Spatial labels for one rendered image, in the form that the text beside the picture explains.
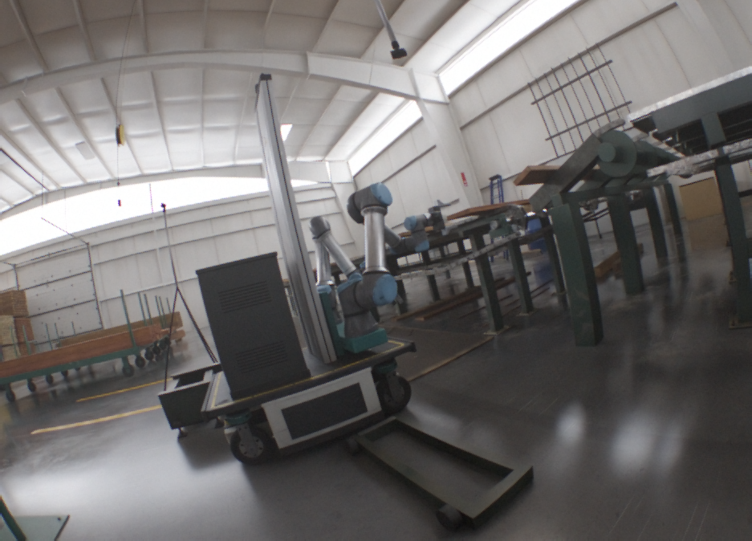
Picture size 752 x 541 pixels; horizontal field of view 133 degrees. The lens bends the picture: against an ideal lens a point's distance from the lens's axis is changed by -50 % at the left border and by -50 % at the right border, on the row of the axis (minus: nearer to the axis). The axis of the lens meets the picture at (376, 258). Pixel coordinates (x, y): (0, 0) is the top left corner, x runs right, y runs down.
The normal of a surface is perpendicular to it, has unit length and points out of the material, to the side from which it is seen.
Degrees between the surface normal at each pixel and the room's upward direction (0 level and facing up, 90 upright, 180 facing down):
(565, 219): 90
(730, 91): 90
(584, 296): 90
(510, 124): 88
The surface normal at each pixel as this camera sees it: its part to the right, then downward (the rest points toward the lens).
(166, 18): 0.18, 0.97
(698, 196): -0.87, 0.19
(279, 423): 0.40, -0.13
